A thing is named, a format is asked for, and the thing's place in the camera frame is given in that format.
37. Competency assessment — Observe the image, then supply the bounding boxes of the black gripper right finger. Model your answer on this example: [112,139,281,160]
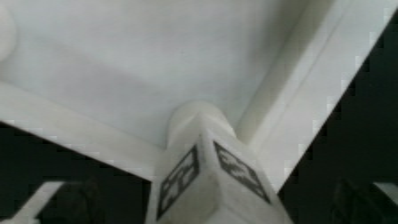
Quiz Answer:
[331,179,398,224]

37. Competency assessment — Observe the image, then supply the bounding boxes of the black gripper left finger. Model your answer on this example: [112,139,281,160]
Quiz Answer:
[11,179,107,224]

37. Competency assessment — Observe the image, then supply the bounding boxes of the white square tabletop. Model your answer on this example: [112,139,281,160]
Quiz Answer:
[0,0,398,185]

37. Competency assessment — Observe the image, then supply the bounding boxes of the white table leg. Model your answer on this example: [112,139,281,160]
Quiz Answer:
[146,101,293,224]

